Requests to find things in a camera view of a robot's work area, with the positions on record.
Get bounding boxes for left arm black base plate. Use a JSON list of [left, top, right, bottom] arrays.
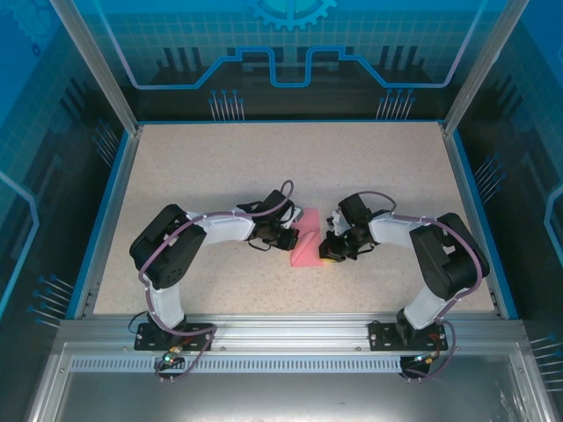
[[135, 322, 221, 352]]

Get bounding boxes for aluminium table side rail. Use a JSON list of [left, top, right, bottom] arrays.
[[442, 125, 505, 320], [72, 125, 144, 320]]

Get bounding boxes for slotted grey cable duct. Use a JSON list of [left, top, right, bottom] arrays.
[[69, 356, 408, 373]]

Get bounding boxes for pink cloth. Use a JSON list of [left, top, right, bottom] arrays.
[[289, 207, 325, 268]]

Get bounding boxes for cable connector with green light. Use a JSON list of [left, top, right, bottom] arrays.
[[162, 345, 186, 366], [411, 349, 443, 368]]

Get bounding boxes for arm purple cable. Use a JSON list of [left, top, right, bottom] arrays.
[[355, 190, 484, 383], [138, 178, 296, 383]]

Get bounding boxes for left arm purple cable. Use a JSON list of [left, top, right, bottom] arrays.
[[138, 178, 296, 383]]

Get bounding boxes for wide aluminium mounting rail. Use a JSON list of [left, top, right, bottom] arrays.
[[52, 312, 529, 353]]

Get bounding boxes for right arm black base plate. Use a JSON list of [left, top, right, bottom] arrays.
[[368, 320, 450, 352]]

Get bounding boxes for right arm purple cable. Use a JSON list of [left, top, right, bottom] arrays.
[[355, 190, 484, 383]]

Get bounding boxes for aluminium frame post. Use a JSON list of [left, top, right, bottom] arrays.
[[441, 0, 530, 135], [47, 0, 144, 135]]

